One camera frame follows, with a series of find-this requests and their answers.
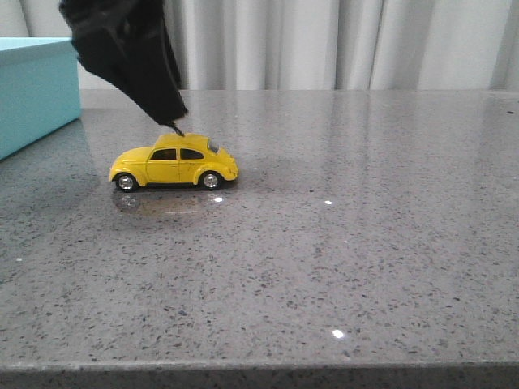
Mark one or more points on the yellow toy beetle car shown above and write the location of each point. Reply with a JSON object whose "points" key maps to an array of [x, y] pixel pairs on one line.
{"points": [[175, 159]]}

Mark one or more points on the grey pleated curtain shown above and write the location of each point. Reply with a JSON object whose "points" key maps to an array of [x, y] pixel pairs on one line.
{"points": [[298, 45]]}

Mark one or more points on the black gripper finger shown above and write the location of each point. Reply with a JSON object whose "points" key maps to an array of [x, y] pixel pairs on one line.
{"points": [[127, 44]]}

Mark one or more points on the light blue storage box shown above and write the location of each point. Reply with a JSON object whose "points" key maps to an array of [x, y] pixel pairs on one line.
{"points": [[39, 89]]}

